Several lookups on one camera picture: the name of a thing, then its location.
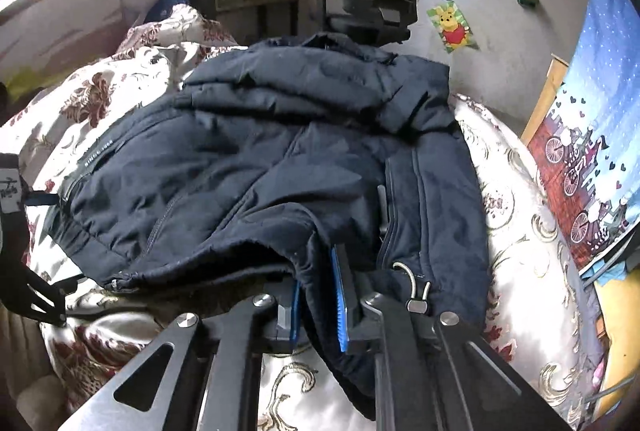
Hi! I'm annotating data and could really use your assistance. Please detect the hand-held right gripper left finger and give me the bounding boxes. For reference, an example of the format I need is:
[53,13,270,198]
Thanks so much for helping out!
[57,280,304,431]

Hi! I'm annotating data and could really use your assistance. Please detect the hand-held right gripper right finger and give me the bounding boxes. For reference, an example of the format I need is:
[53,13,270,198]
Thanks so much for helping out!
[329,243,573,431]

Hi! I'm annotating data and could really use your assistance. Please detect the dark navy padded jacket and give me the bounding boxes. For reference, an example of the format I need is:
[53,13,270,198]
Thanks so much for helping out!
[57,33,492,422]

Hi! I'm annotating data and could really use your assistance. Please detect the yellow-green cloth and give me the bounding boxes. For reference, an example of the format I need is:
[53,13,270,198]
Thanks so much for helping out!
[7,68,47,102]

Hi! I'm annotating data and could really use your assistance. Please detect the floral cream and red blanket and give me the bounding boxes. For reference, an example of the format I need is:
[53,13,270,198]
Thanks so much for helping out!
[0,3,608,431]

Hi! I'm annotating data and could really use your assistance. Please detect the blue bag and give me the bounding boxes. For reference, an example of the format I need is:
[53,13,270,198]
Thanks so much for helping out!
[145,0,194,24]

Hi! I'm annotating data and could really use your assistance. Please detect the yellow cloth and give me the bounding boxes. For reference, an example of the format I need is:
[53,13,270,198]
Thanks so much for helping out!
[599,261,640,418]

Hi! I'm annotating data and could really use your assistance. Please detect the yellow bear poster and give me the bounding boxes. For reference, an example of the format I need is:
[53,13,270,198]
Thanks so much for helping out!
[426,1,479,54]

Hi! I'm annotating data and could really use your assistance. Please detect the blue printed curtain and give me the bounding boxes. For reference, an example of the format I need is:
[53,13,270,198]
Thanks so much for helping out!
[527,0,640,270]

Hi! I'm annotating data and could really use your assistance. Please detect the wooden post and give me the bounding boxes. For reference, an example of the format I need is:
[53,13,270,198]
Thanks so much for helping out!
[520,56,571,146]

